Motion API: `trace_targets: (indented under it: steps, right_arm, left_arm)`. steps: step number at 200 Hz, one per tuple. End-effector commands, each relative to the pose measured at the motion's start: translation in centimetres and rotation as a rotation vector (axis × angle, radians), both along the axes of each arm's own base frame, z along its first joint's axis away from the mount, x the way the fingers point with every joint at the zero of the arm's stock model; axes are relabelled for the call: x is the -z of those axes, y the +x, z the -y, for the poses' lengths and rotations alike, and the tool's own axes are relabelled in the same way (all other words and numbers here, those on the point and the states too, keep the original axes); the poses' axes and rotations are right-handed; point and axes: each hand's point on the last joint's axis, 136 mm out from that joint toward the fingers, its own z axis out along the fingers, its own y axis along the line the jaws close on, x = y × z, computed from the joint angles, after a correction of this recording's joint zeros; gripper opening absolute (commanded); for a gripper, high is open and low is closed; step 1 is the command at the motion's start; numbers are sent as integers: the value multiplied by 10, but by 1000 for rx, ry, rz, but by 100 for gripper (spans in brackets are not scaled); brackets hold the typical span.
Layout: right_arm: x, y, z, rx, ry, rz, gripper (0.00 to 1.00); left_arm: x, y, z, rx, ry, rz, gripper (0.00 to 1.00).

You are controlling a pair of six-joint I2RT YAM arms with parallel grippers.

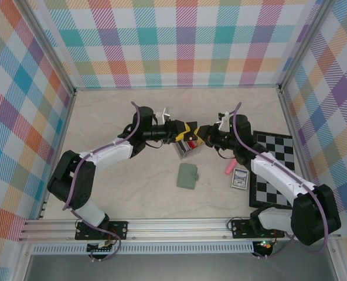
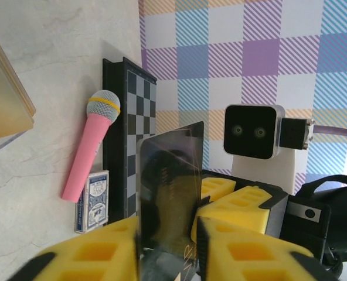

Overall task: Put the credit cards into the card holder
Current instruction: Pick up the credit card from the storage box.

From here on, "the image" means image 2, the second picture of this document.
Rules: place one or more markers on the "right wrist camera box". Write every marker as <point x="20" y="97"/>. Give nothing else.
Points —
<point x="249" y="131"/>

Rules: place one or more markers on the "black credit card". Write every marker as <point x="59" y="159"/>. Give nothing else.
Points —
<point x="167" y="181"/>

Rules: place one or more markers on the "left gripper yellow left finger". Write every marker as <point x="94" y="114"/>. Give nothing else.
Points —
<point x="97" y="251"/>

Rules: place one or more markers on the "blue playing card deck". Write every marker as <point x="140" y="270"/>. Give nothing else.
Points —
<point x="93" y="202"/>

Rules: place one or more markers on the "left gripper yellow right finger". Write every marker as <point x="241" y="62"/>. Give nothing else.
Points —
<point x="249" y="257"/>

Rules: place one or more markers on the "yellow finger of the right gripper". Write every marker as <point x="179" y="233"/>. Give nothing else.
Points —
<point x="217" y="185"/>
<point x="244" y="207"/>

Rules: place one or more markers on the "black grey chessboard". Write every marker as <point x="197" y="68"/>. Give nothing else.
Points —
<point x="135" y="111"/>

